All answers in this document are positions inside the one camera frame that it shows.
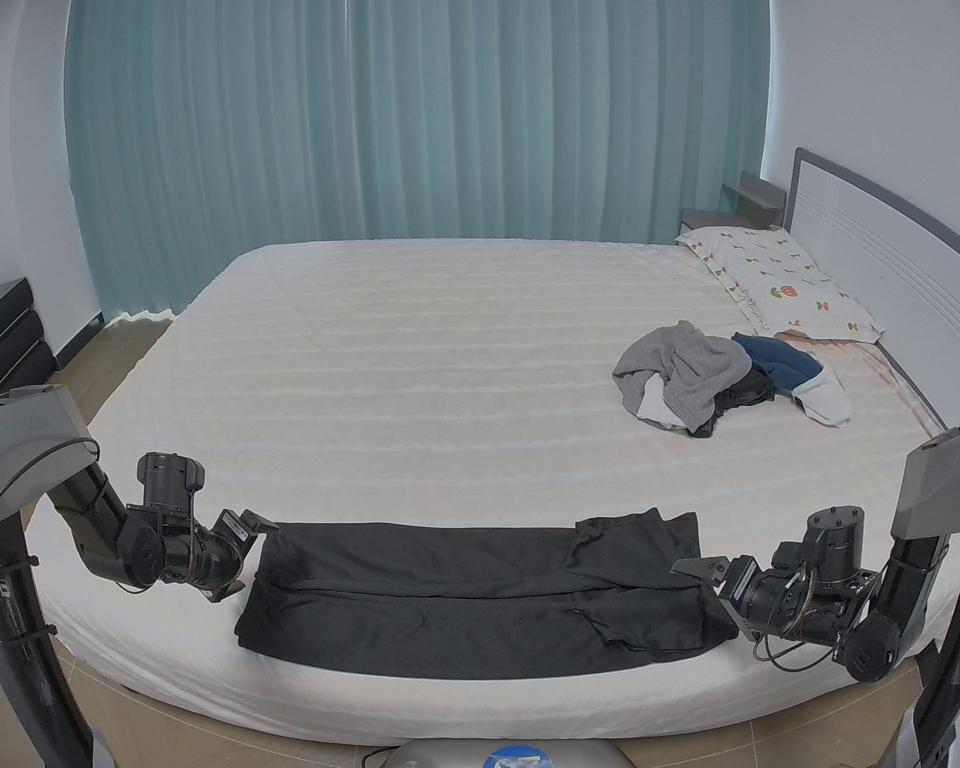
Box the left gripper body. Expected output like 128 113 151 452
187 508 261 594

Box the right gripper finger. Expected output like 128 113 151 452
671 555 730 585
701 591 760 643

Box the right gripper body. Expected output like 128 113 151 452
720 555 810 643

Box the black T-shirt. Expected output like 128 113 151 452
234 507 740 661

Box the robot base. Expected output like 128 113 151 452
390 737 635 768

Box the pile of clothes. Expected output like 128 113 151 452
611 320 854 440

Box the bed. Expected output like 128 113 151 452
33 146 960 747

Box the black chest of drawers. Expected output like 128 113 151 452
0 277 60 391

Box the white printed pillow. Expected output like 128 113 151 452
675 225 886 345

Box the grey bedside table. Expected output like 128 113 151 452
678 171 787 237

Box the blue-green curtain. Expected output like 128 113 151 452
63 0 774 320

